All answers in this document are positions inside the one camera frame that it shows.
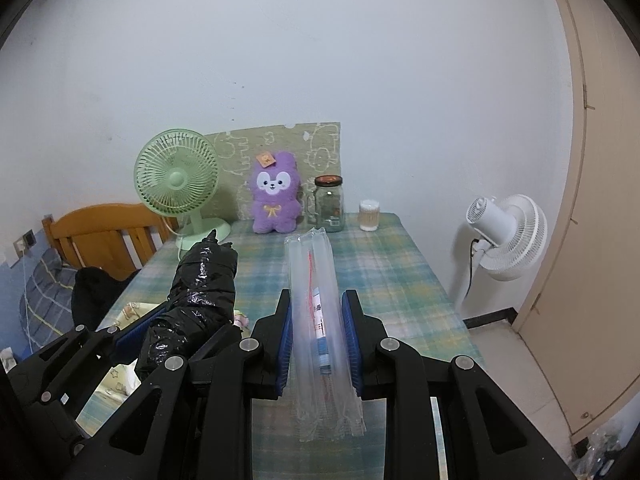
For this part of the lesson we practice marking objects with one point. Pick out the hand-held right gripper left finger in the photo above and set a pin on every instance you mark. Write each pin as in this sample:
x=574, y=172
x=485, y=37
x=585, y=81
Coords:
x=282, y=345

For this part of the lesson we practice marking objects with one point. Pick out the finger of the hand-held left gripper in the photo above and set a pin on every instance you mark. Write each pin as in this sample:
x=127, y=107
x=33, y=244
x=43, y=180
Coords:
x=135, y=332

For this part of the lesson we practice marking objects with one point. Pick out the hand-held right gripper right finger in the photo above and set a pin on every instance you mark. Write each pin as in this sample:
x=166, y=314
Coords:
x=351, y=345

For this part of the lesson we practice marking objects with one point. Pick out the yellow printed fabric storage box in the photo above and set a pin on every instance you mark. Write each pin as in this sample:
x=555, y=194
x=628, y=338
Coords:
x=117, y=390

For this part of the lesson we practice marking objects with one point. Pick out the clear air column packaging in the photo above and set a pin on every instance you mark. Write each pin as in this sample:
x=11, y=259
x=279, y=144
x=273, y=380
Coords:
x=320, y=280

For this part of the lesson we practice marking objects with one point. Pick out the black plastic bag bundle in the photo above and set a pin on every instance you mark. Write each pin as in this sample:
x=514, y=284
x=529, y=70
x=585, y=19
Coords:
x=200, y=280

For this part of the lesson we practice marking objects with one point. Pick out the black cloth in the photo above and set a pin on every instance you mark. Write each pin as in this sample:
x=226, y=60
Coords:
x=97, y=295

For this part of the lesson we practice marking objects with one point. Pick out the plaid tablecloth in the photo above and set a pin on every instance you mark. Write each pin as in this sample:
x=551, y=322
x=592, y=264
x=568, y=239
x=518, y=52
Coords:
x=390, y=270

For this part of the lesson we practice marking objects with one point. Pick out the white cloth on bedding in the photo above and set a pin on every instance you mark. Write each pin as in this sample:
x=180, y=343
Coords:
x=6, y=360

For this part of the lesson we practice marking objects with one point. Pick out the blue plaid bedding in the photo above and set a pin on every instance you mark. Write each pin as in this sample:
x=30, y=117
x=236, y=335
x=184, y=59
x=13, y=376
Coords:
x=40, y=300

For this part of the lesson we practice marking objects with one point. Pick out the wooden bed headboard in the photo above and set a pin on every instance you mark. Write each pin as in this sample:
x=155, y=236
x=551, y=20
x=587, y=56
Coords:
x=100, y=230

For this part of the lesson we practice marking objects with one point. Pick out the cotton swab container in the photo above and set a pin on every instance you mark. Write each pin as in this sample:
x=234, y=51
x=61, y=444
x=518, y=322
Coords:
x=369, y=216

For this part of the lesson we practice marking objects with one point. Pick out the glass jar with dark lid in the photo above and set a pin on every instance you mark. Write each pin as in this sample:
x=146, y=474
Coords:
x=330, y=207

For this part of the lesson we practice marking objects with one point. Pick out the glass mug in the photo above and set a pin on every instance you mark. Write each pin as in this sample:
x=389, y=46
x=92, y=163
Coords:
x=307, y=207

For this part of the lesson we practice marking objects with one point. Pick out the purple plush toy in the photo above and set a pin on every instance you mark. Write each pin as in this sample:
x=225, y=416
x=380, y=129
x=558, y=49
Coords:
x=275, y=195

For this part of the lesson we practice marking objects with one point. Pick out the green desk fan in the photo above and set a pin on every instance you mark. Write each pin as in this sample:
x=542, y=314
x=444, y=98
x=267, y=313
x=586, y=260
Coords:
x=175, y=180

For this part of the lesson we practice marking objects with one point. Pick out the white standing fan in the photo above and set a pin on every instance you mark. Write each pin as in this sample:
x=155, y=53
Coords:
x=510, y=240

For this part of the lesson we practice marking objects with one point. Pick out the green printed board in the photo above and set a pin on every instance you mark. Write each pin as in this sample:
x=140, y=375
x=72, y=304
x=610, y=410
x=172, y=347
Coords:
x=320, y=150

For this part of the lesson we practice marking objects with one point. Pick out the clear plastic clutter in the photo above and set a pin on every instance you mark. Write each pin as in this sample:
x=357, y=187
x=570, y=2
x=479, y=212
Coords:
x=600, y=452

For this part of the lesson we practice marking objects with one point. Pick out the beige door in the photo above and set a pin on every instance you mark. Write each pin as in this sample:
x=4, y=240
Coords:
x=600, y=210

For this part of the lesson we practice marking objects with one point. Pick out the wall outlet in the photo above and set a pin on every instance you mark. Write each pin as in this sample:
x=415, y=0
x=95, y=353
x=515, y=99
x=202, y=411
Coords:
x=25, y=242

